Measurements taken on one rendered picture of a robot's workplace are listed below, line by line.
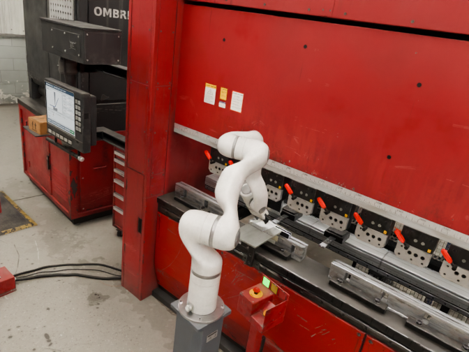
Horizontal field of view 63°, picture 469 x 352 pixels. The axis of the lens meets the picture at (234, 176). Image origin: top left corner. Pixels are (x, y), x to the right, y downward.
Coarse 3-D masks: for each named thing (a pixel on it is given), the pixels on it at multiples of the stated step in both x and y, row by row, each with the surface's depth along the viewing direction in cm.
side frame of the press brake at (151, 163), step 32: (160, 0) 215; (128, 32) 234; (160, 32) 223; (128, 64) 240; (160, 64) 231; (128, 96) 248; (160, 96) 239; (128, 128) 255; (160, 128) 248; (128, 160) 263; (160, 160) 258; (192, 160) 284; (128, 192) 271; (160, 192) 269; (128, 224) 280; (128, 256) 290; (128, 288) 302
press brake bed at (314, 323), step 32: (160, 224) 273; (160, 256) 282; (224, 256) 238; (160, 288) 303; (224, 288) 245; (288, 288) 211; (224, 320) 254; (288, 320) 216; (320, 320) 202; (352, 320) 190
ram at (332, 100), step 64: (192, 64) 235; (256, 64) 205; (320, 64) 183; (384, 64) 165; (448, 64) 150; (192, 128) 247; (256, 128) 215; (320, 128) 190; (384, 128) 170; (448, 128) 154; (384, 192) 177; (448, 192) 160
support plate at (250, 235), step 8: (248, 224) 224; (240, 232) 215; (248, 232) 216; (256, 232) 217; (264, 232) 218; (272, 232) 219; (280, 232) 221; (248, 240) 208; (256, 240) 209; (264, 240) 210
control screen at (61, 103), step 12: (48, 84) 236; (48, 96) 239; (60, 96) 229; (72, 96) 220; (48, 108) 243; (60, 108) 232; (72, 108) 223; (48, 120) 246; (60, 120) 236; (72, 120) 226; (72, 132) 229
